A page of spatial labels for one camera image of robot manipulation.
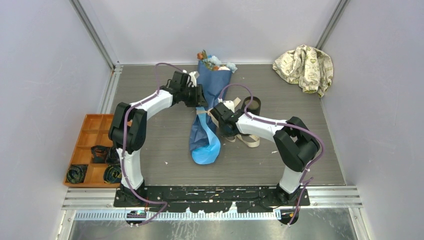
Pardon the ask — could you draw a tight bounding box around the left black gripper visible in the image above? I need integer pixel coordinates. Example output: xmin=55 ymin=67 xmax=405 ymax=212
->
xmin=180 ymin=84 xmax=208 ymax=108

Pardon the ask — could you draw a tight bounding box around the blue paper flower bouquet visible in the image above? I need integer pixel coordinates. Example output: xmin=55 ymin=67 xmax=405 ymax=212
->
xmin=189 ymin=50 xmax=238 ymax=165

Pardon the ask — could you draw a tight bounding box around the beige ribbon bow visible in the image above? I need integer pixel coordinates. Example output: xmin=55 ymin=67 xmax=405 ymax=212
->
xmin=196 ymin=97 xmax=260 ymax=148

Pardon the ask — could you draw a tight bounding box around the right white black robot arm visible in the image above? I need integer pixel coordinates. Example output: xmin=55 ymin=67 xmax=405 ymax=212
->
xmin=210 ymin=103 xmax=325 ymax=206

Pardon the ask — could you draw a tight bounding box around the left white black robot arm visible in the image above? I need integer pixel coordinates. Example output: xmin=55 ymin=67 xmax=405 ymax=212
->
xmin=108 ymin=71 xmax=208 ymax=207

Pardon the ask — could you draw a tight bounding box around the black cylindrical vase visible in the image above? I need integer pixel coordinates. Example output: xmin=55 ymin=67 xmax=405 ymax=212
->
xmin=240 ymin=96 xmax=262 ymax=116

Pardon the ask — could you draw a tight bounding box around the cream patterned cloth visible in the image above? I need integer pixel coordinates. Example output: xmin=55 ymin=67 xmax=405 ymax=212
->
xmin=272 ymin=45 xmax=334 ymax=98

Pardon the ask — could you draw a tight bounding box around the orange compartment tray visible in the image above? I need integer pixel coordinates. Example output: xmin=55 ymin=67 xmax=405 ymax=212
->
xmin=63 ymin=114 xmax=120 ymax=188

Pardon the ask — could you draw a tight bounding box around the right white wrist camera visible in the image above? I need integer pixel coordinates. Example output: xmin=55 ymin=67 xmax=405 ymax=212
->
xmin=218 ymin=98 xmax=235 ymax=113

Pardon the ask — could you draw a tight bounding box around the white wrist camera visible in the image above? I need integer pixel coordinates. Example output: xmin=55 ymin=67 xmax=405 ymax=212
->
xmin=182 ymin=69 xmax=200 ymax=88
xmin=218 ymin=98 xmax=235 ymax=113

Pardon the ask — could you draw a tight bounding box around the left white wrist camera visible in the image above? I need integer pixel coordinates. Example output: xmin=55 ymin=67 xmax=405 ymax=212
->
xmin=182 ymin=69 xmax=200 ymax=88

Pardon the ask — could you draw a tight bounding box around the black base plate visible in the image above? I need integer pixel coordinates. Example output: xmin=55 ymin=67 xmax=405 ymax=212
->
xmin=113 ymin=185 xmax=310 ymax=213

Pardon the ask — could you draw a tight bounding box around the rolled dark strap middle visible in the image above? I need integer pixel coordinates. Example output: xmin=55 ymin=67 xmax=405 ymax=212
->
xmin=90 ymin=145 xmax=121 ymax=166

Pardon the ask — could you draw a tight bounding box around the rolled dark strap front-right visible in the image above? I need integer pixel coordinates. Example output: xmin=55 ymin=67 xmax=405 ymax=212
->
xmin=103 ymin=164 xmax=123 ymax=185

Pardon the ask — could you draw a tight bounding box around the aluminium frame rail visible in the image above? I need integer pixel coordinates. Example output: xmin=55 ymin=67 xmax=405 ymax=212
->
xmin=62 ymin=186 xmax=363 ymax=224

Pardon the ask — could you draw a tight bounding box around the rolled dark strap front-left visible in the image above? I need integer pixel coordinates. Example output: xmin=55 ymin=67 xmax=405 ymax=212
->
xmin=65 ymin=164 xmax=89 ymax=185

